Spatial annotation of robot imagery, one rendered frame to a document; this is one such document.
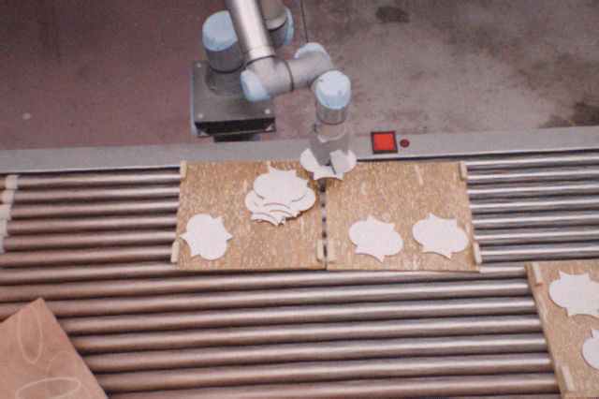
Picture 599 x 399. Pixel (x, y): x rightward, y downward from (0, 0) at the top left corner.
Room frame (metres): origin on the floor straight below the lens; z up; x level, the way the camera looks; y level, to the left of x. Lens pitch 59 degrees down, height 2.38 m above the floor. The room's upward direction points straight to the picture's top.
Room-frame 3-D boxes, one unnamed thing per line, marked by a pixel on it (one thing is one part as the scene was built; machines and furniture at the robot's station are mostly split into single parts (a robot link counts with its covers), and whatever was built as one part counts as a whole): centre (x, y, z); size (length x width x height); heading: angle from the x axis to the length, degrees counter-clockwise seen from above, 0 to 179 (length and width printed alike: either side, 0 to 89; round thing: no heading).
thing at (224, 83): (1.30, 0.22, 1.00); 0.15 x 0.15 x 0.10
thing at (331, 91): (0.90, -0.08, 1.33); 0.09 x 0.08 x 0.11; 21
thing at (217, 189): (0.82, 0.13, 0.93); 0.41 x 0.35 x 0.02; 91
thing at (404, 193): (0.81, -0.29, 0.93); 0.41 x 0.35 x 0.02; 89
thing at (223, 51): (1.31, 0.21, 1.11); 0.13 x 0.12 x 0.14; 111
